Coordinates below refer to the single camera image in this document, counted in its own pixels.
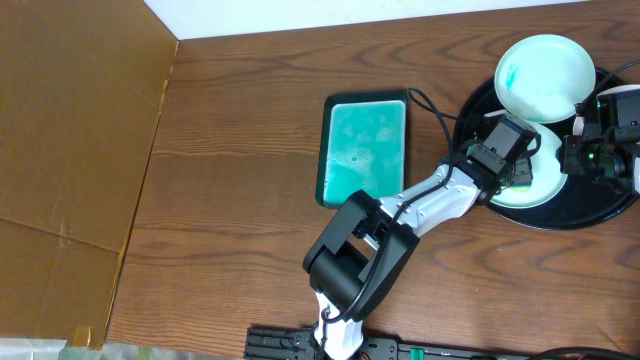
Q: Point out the light green plate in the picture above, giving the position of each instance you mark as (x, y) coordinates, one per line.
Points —
(541, 78)
(547, 180)

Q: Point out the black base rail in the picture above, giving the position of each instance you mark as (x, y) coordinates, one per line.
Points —
(450, 350)

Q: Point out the round black serving tray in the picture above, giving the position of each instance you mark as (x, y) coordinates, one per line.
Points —
(581, 203)

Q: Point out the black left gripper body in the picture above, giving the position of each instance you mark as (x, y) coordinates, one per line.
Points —
(522, 170)

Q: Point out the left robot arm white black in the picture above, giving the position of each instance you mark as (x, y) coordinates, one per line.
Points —
(362, 251)

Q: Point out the brown cardboard panel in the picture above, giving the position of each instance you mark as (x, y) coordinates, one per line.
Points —
(82, 85)

